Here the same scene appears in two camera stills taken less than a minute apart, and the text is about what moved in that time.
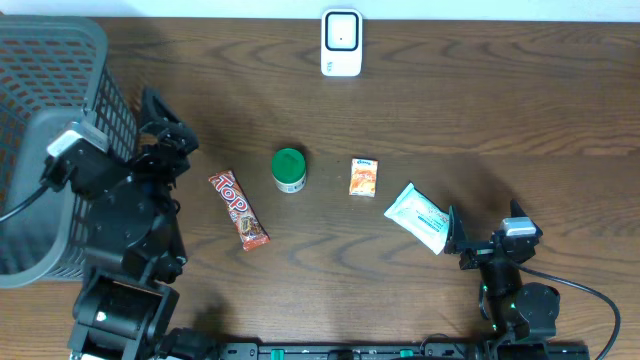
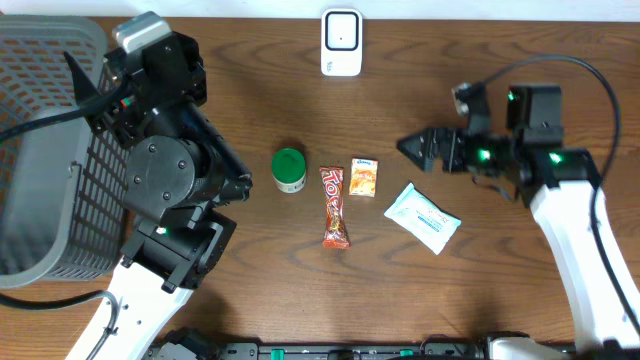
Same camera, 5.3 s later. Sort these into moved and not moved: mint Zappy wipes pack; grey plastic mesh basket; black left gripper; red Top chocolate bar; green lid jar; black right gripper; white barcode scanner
Moved: red Top chocolate bar; black left gripper; black right gripper
Not moved: white barcode scanner; grey plastic mesh basket; mint Zappy wipes pack; green lid jar
